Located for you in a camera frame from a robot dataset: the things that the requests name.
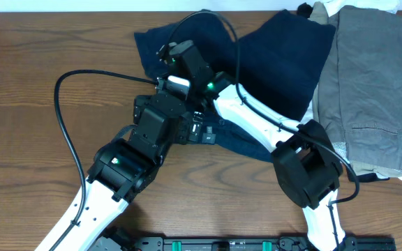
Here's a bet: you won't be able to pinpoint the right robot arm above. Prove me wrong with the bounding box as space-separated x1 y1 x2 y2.
156 40 345 250

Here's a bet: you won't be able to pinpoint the black cable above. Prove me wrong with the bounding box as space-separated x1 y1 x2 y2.
167 9 361 251
49 69 160 251

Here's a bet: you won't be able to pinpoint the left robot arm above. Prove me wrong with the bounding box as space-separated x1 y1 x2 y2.
37 91 210 250

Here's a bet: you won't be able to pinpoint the black garment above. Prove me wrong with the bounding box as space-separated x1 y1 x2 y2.
296 3 313 19

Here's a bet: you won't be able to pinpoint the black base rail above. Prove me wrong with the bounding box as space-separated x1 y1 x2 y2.
90 236 396 251

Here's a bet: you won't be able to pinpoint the grey shorts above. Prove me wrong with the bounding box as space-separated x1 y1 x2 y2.
318 4 402 175

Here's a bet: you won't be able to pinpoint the navy blue shorts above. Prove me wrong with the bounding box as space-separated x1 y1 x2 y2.
133 9 337 163

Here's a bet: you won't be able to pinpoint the right black cable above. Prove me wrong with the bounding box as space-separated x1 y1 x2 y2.
167 9 361 251

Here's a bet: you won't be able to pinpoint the left black cable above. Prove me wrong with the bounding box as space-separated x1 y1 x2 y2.
49 69 160 251

